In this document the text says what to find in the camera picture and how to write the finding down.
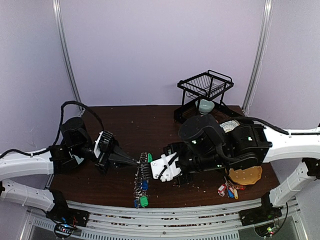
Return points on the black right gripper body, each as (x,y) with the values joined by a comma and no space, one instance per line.
(185,175)

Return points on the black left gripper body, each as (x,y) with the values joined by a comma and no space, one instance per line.
(101,163)

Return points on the grey disc keyring organizer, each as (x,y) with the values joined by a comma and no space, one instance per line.
(141,181)

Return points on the green key tag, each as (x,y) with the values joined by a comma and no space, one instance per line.
(149,158)
(143,201)

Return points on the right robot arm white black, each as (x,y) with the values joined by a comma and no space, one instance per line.
(239,144)

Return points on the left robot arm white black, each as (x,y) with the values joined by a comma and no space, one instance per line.
(76,147)

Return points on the red key tag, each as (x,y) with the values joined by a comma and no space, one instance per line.
(221,190)

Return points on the white blue patterned plate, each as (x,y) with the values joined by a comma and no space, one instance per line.
(229,125)

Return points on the blue key tag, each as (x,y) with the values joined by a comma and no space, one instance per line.
(230,193)

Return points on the teal ceramic bowl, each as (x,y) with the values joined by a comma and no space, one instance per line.
(205,106)

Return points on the yellow key tag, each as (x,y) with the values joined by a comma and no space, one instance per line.
(235,193)

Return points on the yellow dotted plate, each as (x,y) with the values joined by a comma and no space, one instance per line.
(247,176)

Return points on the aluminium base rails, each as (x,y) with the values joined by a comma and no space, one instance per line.
(211,222)

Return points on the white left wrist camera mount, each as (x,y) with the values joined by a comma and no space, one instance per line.
(97,146)

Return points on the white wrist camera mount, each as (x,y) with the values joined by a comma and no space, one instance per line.
(165,168)
(97,146)

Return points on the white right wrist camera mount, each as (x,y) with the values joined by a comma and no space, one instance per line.
(165,168)

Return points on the black wire dish rack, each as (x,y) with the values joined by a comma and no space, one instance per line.
(209,86)

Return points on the right aluminium frame post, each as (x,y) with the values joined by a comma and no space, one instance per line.
(258,60)

